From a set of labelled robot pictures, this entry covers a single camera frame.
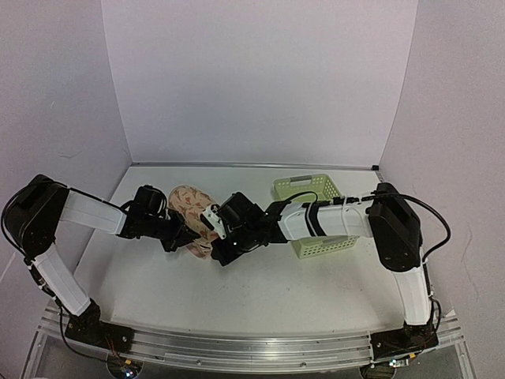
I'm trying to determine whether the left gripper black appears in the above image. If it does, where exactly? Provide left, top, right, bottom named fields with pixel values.
left=144, top=210, right=200, bottom=253

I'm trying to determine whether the floral mesh laundry bag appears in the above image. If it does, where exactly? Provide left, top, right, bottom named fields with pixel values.
left=168, top=185, right=219, bottom=259

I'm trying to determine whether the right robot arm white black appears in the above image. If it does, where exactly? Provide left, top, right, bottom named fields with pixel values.
left=200, top=182, right=440, bottom=359

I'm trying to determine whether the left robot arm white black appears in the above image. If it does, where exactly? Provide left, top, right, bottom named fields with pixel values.
left=1, top=174, right=200, bottom=352

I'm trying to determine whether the light green plastic basket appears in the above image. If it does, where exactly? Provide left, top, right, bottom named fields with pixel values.
left=271, top=174, right=358, bottom=259

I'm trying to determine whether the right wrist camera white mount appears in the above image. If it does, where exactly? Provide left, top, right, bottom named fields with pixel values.
left=200, top=205, right=227, bottom=240

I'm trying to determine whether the aluminium front rail frame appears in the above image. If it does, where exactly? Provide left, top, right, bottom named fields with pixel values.
left=23, top=311, right=474, bottom=379

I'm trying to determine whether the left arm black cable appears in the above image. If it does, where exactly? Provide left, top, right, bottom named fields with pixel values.
left=0, top=185, right=131, bottom=301

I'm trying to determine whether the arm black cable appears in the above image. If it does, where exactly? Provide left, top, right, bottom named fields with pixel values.
left=0, top=185, right=131, bottom=301
left=271, top=189, right=453, bottom=328

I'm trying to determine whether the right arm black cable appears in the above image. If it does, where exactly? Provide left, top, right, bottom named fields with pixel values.
left=271, top=189, right=453, bottom=328

